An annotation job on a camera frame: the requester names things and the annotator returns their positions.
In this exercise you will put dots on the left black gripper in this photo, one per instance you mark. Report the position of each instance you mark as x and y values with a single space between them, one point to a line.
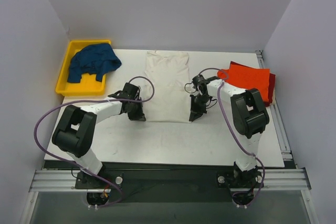
135 111

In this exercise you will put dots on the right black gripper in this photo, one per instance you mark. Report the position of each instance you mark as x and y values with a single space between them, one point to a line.
198 106

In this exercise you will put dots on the white t-shirt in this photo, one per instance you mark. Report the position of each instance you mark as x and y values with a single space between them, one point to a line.
169 72

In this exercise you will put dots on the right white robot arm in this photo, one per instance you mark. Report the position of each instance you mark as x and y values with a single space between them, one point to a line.
244 113

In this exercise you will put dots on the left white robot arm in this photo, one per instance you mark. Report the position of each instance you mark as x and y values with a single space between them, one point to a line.
75 129

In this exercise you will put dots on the yellow plastic bin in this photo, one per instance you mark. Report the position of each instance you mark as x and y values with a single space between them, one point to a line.
88 85

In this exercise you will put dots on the folded orange t-shirt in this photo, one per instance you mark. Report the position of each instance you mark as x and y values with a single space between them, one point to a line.
248 78

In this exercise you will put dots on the blue t-shirt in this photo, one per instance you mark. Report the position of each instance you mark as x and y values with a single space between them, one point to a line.
98 59

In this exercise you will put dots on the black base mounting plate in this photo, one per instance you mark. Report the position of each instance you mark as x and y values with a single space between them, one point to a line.
247 192

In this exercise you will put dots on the folded dark red t-shirt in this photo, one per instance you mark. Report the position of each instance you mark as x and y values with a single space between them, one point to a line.
271 90

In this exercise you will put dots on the aluminium frame rail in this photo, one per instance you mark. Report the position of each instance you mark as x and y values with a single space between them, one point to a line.
67 181

